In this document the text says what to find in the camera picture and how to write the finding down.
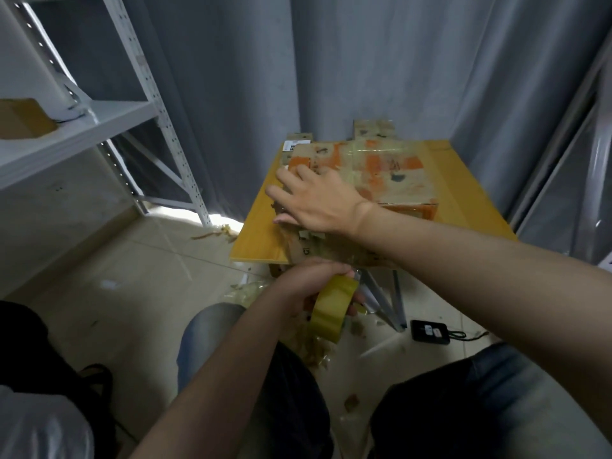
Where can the person's right hand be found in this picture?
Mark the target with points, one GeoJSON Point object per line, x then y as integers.
{"type": "Point", "coordinates": [320, 201]}

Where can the person's left hand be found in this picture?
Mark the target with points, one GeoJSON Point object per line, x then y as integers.
{"type": "Point", "coordinates": [306, 282]}

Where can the yellow tape roll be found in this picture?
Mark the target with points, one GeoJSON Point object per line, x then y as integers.
{"type": "Point", "coordinates": [333, 306]}

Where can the long white-labelled cardboard box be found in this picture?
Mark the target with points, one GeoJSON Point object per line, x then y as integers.
{"type": "Point", "coordinates": [296, 143]}

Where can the large orange print cardboard box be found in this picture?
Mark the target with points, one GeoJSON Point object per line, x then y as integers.
{"type": "Point", "coordinates": [392, 172]}

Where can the medium brown cardboard box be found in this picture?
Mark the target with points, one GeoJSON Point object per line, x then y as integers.
{"type": "Point", "coordinates": [373, 129]}

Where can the person's left forearm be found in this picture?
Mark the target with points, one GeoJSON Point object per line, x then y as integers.
{"type": "Point", "coordinates": [210, 387]}

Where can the person's right forearm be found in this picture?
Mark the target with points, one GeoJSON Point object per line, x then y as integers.
{"type": "Point", "coordinates": [507, 282]}

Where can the tape scraps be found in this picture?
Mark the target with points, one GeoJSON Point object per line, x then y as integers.
{"type": "Point", "coordinates": [311, 344]}

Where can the person's right leg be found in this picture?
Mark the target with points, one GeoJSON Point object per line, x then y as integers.
{"type": "Point", "coordinates": [488, 406]}

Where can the black power adapter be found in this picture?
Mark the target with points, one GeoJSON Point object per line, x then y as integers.
{"type": "Point", "coordinates": [430, 331]}

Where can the yellow wooden table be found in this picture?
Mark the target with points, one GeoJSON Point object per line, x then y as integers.
{"type": "Point", "coordinates": [469, 196]}

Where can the grey curtain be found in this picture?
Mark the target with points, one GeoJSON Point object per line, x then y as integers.
{"type": "Point", "coordinates": [287, 52]}

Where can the black sandal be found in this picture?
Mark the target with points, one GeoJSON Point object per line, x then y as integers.
{"type": "Point", "coordinates": [96, 387]}

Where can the grey metal shelf unit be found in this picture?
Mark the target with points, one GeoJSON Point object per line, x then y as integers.
{"type": "Point", "coordinates": [86, 124]}
{"type": "Point", "coordinates": [579, 186]}

